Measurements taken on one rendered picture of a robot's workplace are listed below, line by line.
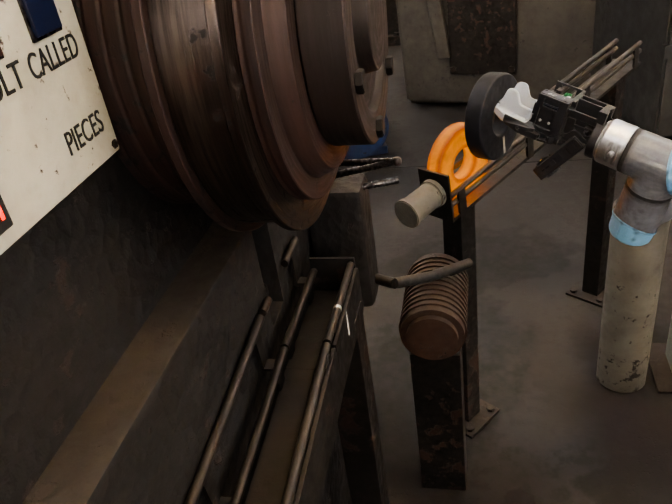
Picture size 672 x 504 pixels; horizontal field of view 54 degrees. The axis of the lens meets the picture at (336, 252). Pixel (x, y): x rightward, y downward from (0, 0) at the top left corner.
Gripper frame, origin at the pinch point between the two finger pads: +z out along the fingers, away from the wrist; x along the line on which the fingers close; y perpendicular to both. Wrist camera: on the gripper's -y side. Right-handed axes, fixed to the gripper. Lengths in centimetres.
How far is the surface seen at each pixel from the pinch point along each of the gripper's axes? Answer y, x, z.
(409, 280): -25.7, 23.6, -2.6
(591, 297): -80, -64, -20
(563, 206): -88, -115, 11
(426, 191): -17.0, 9.2, 5.1
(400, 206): -19.0, 14.4, 7.2
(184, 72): 29, 70, -2
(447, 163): -13.7, 2.5, 5.3
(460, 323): -32.6, 19.6, -12.7
